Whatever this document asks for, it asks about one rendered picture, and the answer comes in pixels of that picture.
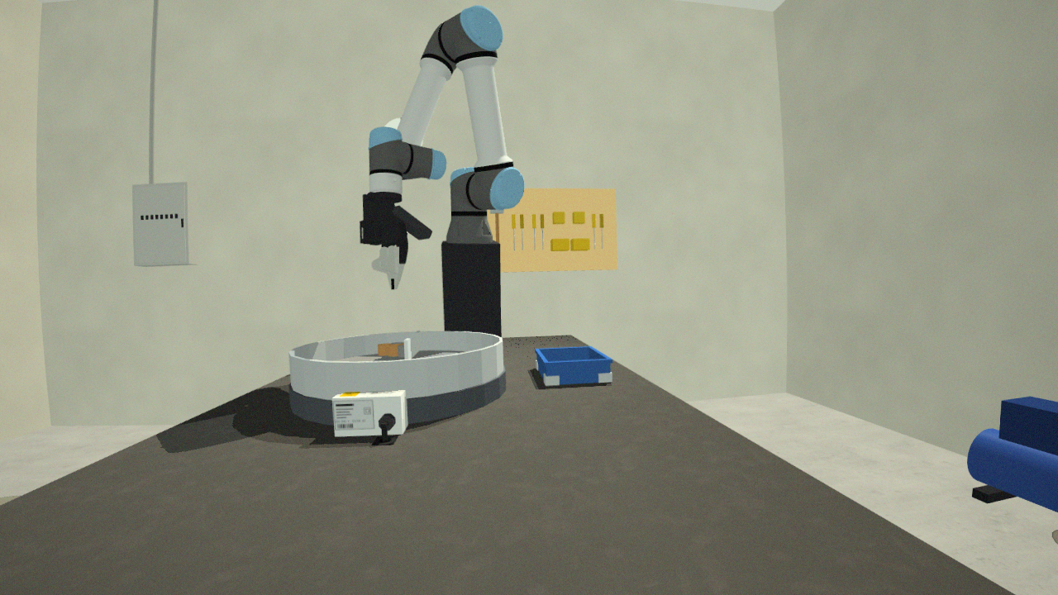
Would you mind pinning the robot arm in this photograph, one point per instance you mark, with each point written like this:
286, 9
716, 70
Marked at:
468, 41

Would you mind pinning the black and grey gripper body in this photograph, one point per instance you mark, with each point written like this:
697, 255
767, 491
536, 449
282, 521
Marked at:
381, 229

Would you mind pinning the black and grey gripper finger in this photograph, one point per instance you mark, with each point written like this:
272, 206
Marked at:
396, 259
375, 265

